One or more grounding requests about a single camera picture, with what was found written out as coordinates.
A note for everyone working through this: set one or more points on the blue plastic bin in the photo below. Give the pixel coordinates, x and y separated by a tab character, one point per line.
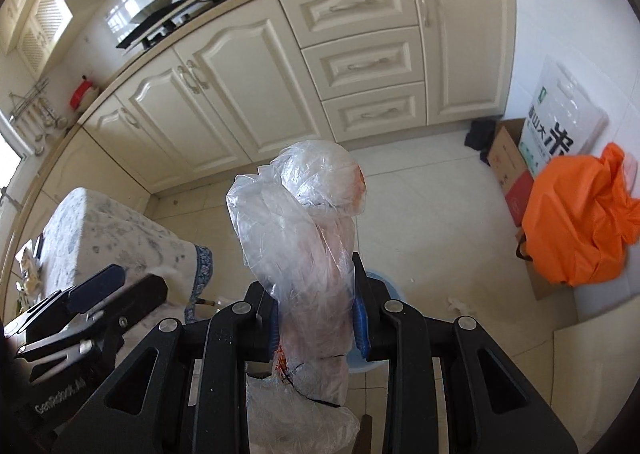
390	286

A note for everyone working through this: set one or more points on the window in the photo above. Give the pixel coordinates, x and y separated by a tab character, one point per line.
7	148

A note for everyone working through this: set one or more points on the steel pan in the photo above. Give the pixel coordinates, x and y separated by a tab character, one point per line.
152	8

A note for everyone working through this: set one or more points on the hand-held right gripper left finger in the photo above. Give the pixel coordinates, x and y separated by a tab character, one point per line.
273	334

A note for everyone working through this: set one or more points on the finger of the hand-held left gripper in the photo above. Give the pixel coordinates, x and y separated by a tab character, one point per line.
97	286
142	299

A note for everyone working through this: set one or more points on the cream cabinet door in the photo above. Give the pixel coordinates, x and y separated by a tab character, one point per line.
185	123
470	33
112	143
250	83

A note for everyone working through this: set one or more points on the dark cloth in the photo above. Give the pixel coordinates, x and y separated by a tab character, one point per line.
480	138

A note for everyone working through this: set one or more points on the metal utensil rack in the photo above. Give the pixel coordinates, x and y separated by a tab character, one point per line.
35	113

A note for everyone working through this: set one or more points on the white tissue scrap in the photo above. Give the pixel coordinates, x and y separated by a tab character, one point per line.
460	306

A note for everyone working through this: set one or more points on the brown cardboard box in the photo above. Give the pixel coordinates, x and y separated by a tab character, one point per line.
507	168

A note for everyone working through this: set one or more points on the cream cabinet drawer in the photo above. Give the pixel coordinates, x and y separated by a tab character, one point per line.
365	64
375	113
350	6

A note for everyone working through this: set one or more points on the cream lattice wall cabinet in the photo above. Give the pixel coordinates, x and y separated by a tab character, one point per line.
42	23

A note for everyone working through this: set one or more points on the orange plastic bag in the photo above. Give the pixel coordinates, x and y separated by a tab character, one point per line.
580	224

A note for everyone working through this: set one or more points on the white flat board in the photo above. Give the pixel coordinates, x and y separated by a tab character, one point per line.
600	364

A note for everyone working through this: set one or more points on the table with floral cloth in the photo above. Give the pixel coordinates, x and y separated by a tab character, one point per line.
100	234

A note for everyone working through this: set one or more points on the clear plastic bag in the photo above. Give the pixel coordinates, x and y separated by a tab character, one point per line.
300	234

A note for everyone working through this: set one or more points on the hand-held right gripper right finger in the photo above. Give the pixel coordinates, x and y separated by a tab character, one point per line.
361	329

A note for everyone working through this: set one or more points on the white rice bag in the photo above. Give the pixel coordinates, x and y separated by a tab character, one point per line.
565	108

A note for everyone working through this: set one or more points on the black gas stove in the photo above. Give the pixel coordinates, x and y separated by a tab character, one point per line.
165	26

